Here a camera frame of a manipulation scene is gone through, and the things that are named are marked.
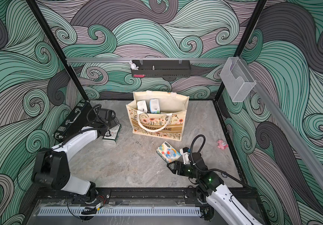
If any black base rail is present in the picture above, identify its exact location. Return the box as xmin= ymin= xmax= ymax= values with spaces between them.
xmin=36 ymin=187 xmax=206 ymax=205

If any white slotted cable duct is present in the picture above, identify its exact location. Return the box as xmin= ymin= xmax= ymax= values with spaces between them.
xmin=37 ymin=206 xmax=201 ymax=217

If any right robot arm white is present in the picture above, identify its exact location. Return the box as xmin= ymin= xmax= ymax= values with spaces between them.
xmin=167 ymin=161 xmax=261 ymax=225

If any black briefcase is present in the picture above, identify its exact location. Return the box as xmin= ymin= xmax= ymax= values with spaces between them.
xmin=53 ymin=100 xmax=92 ymax=143

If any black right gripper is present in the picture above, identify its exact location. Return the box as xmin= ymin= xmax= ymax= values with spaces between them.
xmin=167 ymin=160 xmax=200 ymax=179

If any blue dog tissue pack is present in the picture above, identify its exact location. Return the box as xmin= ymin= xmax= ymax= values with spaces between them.
xmin=149 ymin=98 xmax=160 ymax=114

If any black corner frame post right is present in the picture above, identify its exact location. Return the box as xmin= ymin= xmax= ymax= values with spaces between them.
xmin=214 ymin=1 xmax=267 ymax=103

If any elephant print tissue pack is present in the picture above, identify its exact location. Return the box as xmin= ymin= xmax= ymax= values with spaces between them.
xmin=156 ymin=142 xmax=182 ymax=163

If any clear acrylic wall box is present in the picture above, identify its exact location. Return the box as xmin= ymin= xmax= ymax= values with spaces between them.
xmin=220 ymin=57 xmax=256 ymax=103

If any floral canvas tote bag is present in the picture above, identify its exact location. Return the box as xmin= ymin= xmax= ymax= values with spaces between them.
xmin=126 ymin=91 xmax=190 ymax=141

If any black corner frame post left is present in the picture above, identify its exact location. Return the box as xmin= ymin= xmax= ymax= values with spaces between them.
xmin=26 ymin=0 xmax=89 ymax=100

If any green tissue pack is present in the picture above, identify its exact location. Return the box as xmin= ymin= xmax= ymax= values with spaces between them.
xmin=102 ymin=124 xmax=122 ymax=144

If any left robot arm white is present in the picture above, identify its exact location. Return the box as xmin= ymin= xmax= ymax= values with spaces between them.
xmin=31 ymin=105 xmax=119 ymax=201

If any aluminium wall rail back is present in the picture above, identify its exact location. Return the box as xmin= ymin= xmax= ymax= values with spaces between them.
xmin=65 ymin=57 xmax=228 ymax=65

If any aluminium wall rail right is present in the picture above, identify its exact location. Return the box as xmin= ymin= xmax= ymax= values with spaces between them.
xmin=238 ymin=56 xmax=323 ymax=217

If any black wall shelf tray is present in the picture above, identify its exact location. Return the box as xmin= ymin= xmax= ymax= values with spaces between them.
xmin=131 ymin=60 xmax=191 ymax=81

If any black corner frame post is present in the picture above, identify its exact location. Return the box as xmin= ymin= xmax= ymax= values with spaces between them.
xmin=26 ymin=0 xmax=89 ymax=100
xmin=214 ymin=1 xmax=267 ymax=103

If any aluminium wall rail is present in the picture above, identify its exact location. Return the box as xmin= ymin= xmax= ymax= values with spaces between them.
xmin=65 ymin=57 xmax=228 ymax=65
xmin=238 ymin=56 xmax=323 ymax=217

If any white rabbit figurine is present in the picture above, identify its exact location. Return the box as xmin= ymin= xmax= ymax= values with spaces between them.
xmin=129 ymin=61 xmax=139 ymax=70

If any pink toy figure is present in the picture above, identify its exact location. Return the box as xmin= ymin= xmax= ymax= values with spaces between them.
xmin=217 ymin=140 xmax=229 ymax=150

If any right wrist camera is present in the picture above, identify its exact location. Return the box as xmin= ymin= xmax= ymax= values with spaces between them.
xmin=179 ymin=147 xmax=190 ymax=165

